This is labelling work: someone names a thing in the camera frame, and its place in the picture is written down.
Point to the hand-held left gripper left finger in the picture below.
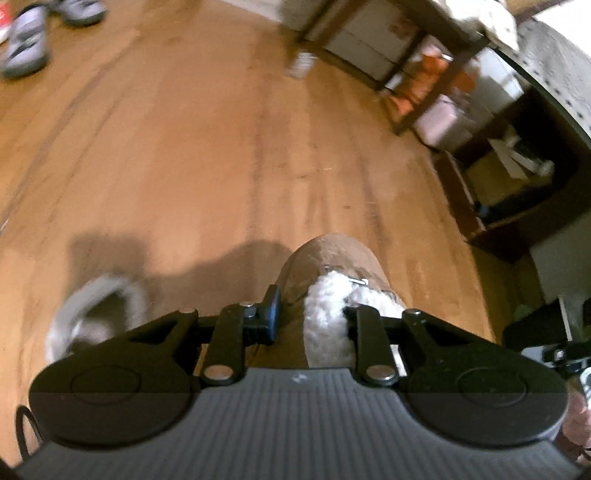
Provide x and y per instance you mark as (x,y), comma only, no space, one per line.
(273,311)

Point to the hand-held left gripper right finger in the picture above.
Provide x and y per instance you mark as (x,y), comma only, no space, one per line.
(369,341)

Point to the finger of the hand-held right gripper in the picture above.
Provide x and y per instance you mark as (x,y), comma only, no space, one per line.
(561,360)

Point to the tan fleece-lined boot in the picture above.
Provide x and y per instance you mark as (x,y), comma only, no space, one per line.
(323,263)
(92,295)

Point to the person's right forearm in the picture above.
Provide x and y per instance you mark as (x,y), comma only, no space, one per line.
(577,434)

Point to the orange bag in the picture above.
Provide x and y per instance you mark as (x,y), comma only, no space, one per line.
(429,69)

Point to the dark wooden shelf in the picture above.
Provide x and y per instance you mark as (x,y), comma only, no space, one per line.
(508,230)

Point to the open cardboard box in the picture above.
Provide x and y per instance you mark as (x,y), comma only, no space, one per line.
(498,175)

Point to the pink suitcase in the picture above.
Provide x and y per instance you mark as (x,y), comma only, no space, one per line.
(443,120)

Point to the white storage cabinet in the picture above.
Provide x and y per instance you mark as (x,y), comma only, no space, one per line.
(364,41)

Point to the grey speckled cloth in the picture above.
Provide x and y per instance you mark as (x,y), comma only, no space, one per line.
(554,64)

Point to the dark wooden table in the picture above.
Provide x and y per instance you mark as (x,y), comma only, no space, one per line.
(443,50)

